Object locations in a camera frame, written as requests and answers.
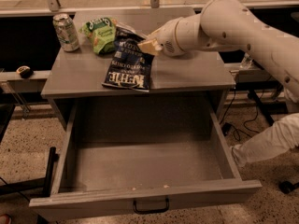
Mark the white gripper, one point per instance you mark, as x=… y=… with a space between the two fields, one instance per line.
x=166 y=38

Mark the blue Kettle chip bag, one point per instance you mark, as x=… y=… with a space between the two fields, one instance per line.
x=130 y=68

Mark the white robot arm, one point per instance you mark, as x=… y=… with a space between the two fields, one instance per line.
x=227 y=25

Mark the green chip bag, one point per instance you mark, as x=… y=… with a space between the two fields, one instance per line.
x=101 y=33

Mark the grey cabinet counter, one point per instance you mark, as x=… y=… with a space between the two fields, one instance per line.
x=83 y=73

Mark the open grey top drawer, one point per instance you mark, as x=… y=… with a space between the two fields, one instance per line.
x=172 y=148

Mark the silver soda can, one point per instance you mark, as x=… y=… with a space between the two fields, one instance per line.
x=66 y=32

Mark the clear water bottle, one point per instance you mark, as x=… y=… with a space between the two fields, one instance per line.
x=246 y=62

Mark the black tape measure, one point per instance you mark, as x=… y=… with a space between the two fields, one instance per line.
x=24 y=71

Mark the black caster wheel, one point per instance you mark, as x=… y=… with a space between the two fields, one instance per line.
x=287 y=187

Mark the black drawer handle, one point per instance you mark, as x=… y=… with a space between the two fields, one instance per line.
x=147 y=207

